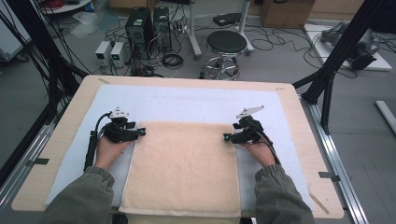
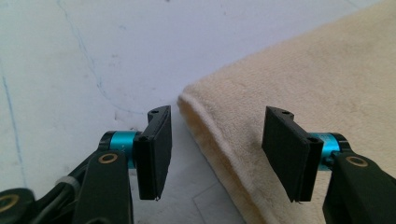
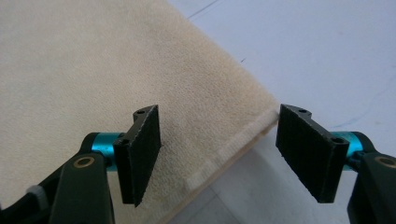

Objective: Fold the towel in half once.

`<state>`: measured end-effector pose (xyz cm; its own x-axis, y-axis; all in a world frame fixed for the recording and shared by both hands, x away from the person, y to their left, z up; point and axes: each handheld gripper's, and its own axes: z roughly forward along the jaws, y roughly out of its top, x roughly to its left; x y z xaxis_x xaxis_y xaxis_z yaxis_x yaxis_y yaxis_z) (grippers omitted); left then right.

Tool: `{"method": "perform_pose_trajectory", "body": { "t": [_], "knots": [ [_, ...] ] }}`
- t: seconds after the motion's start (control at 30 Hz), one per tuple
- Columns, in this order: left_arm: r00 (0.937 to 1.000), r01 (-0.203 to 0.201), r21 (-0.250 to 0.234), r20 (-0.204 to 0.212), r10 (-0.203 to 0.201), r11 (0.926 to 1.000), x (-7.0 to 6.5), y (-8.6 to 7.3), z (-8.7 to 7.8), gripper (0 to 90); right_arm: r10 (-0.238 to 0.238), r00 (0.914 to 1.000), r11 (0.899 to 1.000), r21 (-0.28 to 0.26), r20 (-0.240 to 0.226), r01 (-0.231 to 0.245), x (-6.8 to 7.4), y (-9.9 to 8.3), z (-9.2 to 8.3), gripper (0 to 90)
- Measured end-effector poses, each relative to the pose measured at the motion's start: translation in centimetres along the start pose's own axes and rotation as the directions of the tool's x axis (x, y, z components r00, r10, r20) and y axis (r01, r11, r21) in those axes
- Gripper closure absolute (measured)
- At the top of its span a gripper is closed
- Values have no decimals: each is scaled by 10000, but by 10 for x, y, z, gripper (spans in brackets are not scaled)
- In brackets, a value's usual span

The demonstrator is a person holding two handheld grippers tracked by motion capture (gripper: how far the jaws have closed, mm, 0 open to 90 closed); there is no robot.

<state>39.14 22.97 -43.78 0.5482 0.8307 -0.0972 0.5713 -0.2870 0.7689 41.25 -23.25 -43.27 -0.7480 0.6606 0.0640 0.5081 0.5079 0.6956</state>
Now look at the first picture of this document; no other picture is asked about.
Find black metal frame post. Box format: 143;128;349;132
292;0;396;135

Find person's right hand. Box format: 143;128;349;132
242;139;276;168

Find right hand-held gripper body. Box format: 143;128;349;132
235;105;265;145

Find white stand leg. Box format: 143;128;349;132
236;0;255;55
186;0;204;60

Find grey metal bracket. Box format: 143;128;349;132
318;171;341;183
26;158;50;167

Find person's left hand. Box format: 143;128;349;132
94;136;134;171

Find clear plastic sheet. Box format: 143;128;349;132
69;10;120;38

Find aluminium rail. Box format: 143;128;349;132
300;94;370;224
0;124;55;209

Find wide black computer tower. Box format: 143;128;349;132
124;7;154;60

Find grey machine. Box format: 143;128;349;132
320;21;381;71

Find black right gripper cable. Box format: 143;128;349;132
258;129;281;166

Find red cable bundle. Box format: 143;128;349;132
40;0;64;9

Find white panel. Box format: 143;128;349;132
0;0;32;62

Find white power supply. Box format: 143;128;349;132
110;41;128;68
94;40;112;67

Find peach towel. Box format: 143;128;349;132
119;120;242;224

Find white round table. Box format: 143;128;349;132
38;0;92;15

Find black frame post with cables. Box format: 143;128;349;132
0;0;90;125

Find flat black device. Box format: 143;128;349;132
213;12;242;27

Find white grid mat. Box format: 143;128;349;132
45;83;315;213

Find narrow black computer tower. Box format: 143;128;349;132
152;7;173;52

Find coiled black cable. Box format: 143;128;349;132
161;53;185;70

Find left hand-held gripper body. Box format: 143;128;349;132
103;106;139;144

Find white tube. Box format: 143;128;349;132
375;100;396;135

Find cardboard box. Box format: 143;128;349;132
260;0;316;30

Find white floor board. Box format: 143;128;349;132
303;22;393;72

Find black round stool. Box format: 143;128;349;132
204;30;248;81

